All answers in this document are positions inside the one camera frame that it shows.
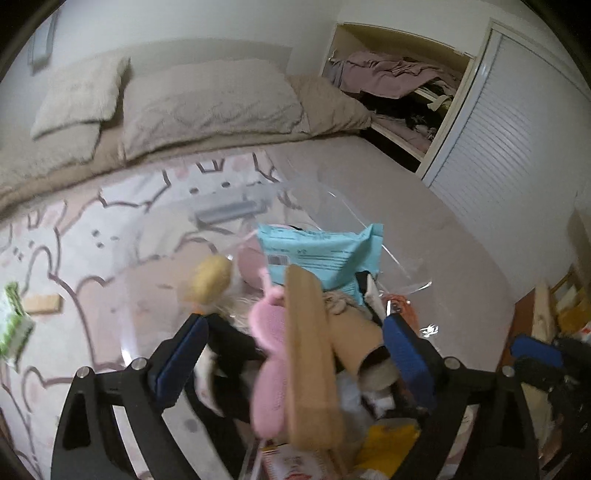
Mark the built-in closet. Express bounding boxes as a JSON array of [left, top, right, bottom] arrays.
[[318, 21, 478, 178]]

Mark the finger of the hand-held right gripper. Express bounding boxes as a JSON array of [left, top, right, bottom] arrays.
[[510, 336, 578, 398]]

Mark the small wooden block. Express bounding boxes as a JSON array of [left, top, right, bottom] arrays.
[[22, 294, 64, 315]]

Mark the teal wipes packet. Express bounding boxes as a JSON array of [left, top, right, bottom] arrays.
[[256, 223, 385, 308]]

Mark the dark clothes pile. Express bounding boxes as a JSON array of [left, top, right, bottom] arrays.
[[358, 78, 455, 139]]

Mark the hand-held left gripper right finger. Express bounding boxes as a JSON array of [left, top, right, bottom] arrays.
[[382, 314, 541, 480]]

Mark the clear plastic container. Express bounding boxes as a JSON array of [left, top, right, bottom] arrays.
[[117, 178, 467, 480]]

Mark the pale wooden plank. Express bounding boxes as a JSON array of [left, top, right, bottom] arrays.
[[531, 279, 560, 365]]

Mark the small fluffy beige pillow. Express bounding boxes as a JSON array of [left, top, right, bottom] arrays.
[[31, 56, 131, 139]]

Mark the rounded wooden board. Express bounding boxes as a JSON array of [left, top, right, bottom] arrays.
[[283, 264, 346, 450]]

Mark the pink knitted item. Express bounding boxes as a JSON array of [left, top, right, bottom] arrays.
[[248, 268, 289, 438]]

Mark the large beige pillow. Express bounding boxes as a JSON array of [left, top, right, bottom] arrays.
[[121, 64, 311, 160]]

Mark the pink clothes pile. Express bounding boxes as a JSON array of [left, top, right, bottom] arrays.
[[323, 48, 462, 100]]

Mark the cardboard tube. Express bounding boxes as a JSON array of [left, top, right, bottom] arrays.
[[330, 314, 393, 376]]

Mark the black and white pouch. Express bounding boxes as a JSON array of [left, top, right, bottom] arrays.
[[194, 316, 269, 423]]

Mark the green packet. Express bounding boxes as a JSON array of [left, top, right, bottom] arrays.
[[0, 281, 37, 365]]

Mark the bunny printed blanket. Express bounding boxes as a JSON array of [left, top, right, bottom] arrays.
[[0, 152, 287, 480]]

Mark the yellow plastic object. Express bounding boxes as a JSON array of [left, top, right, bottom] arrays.
[[355, 425, 423, 476]]

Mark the yellow packet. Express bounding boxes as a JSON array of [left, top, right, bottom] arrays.
[[556, 270, 591, 335]]

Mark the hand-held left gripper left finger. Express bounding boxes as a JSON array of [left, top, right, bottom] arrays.
[[52, 314, 211, 480]]

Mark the white louvred closet door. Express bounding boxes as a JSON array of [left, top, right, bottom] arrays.
[[422, 21, 578, 222]]

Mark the red playing card box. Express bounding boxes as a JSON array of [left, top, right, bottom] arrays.
[[261, 443, 345, 480]]

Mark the yellow round puff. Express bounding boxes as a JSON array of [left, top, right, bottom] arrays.
[[190, 255, 232, 308]]

